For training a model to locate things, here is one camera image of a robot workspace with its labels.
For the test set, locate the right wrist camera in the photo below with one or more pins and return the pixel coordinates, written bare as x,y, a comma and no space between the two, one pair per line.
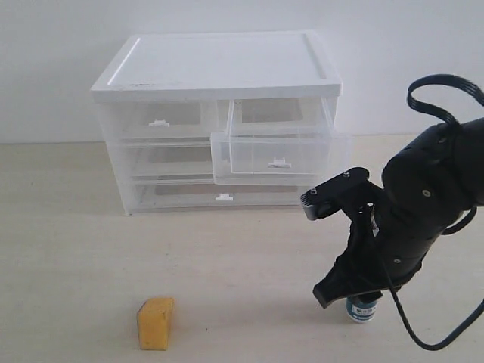
350,192

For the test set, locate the yellow sponge block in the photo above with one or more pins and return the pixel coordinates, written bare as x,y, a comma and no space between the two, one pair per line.
154,322

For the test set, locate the clear bottom wide drawer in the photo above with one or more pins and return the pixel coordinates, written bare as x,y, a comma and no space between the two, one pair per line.
155,194

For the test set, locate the white capped teal bottle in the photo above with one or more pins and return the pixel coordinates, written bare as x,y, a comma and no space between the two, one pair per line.
360,312

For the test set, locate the clear middle wide drawer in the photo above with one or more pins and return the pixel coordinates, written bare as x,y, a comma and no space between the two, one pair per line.
166,159

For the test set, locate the clear wide drawer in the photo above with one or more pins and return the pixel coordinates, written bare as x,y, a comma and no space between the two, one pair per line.
155,194
166,159

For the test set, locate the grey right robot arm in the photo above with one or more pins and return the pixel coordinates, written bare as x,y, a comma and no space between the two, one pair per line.
425,189

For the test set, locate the white plastic drawer cabinet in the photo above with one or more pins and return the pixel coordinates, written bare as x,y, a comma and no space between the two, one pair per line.
215,67

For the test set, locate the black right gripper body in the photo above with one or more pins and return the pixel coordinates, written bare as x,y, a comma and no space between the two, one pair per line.
357,271

